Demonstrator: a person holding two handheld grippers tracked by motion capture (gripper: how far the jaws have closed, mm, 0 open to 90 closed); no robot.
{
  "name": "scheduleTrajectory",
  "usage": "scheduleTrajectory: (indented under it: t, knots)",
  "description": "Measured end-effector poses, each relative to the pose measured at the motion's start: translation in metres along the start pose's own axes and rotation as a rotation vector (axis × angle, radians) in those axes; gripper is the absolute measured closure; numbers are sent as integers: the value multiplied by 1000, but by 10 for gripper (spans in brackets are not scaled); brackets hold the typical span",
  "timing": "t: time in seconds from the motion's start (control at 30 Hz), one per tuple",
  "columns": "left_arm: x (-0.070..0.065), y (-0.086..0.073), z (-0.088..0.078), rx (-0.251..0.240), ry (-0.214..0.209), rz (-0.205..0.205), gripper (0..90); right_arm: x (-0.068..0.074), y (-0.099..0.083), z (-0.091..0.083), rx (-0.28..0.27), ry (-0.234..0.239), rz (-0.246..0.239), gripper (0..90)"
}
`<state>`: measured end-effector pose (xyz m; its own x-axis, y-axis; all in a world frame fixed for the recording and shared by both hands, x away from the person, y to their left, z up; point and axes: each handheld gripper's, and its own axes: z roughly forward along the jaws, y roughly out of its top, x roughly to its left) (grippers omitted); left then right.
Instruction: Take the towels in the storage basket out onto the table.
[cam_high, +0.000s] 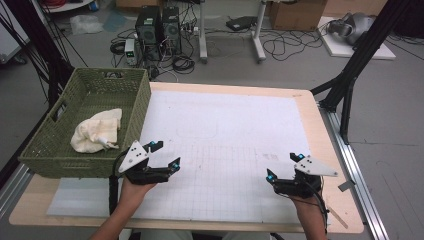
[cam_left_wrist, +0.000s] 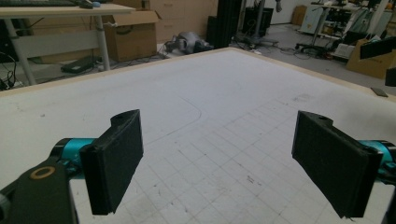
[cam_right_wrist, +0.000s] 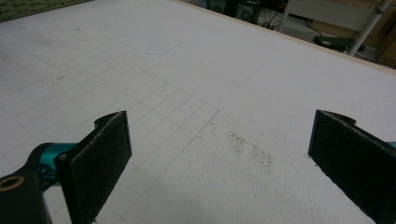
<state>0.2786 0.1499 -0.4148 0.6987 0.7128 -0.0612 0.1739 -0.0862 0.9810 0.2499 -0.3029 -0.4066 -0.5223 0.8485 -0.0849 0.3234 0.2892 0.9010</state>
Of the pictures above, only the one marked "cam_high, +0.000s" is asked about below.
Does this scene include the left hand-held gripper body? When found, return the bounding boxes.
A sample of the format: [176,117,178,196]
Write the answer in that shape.
[118,140,174,185]

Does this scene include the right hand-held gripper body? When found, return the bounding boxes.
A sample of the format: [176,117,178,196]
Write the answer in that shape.
[274,154,338,199]

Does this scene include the cream printed cloth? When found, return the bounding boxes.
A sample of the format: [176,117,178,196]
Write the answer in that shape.
[69,108,123,154]

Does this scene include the green woven basket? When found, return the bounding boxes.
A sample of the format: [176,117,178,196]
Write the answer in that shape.
[18,67,152,179]

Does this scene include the person's left hand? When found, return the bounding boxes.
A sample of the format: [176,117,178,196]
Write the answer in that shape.
[118,177,158,209]

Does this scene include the person's right hand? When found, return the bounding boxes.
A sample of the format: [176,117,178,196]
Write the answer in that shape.
[289,191,326,218]

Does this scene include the grey tape piece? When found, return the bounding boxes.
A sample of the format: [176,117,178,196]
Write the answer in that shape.
[337,180,356,193]

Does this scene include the white grid mat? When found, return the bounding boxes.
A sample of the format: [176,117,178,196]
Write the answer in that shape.
[46,89,333,225]

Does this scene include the person's grey trousers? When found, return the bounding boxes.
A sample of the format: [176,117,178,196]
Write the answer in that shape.
[128,229,278,240]

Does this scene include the small grey power supply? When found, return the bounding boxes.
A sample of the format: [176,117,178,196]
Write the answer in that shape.
[124,38,138,66]

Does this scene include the wide black computer tower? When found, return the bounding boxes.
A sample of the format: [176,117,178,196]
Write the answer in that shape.
[134,5,164,62]

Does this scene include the narrow black computer tower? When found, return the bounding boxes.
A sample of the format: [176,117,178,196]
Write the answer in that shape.
[161,5,183,56]

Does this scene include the white floor board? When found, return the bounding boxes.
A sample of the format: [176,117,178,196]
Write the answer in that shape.
[316,16,397,61]

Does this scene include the white table leg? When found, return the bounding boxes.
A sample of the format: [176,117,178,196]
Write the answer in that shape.
[252,0,267,64]
[198,0,209,64]

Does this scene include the clear plastic bag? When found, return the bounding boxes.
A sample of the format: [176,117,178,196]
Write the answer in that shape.
[69,14,105,36]

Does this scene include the brown cardboard box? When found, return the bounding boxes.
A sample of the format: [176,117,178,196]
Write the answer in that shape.
[268,0,328,32]

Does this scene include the grey robot head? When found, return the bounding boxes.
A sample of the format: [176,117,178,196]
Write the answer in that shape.
[327,12,376,46]

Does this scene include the black flat device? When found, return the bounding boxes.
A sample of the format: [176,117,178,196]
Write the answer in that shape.
[225,15,259,32]

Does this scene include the white cabinet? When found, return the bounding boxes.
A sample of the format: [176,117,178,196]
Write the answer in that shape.
[0,0,31,65]

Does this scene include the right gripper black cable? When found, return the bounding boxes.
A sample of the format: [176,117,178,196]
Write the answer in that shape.
[299,179,329,234]

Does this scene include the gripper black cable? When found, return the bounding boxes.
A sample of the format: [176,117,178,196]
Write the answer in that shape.
[299,179,329,234]
[108,149,130,215]

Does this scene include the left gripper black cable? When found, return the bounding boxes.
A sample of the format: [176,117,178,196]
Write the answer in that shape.
[108,149,130,215]

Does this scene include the long aluminium rail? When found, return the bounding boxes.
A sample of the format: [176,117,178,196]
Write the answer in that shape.
[319,105,390,240]

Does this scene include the coiled black cable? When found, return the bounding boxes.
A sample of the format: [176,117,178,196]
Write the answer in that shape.
[171,54,196,75]

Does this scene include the black floor cable tangle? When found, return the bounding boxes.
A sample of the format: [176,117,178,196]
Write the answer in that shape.
[261,28,332,62]

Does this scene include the short aluminium rail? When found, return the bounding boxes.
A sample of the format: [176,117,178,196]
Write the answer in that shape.
[0,163,34,218]

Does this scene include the black metal stand with cables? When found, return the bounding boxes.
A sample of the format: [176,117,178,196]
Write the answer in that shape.
[0,0,76,108]

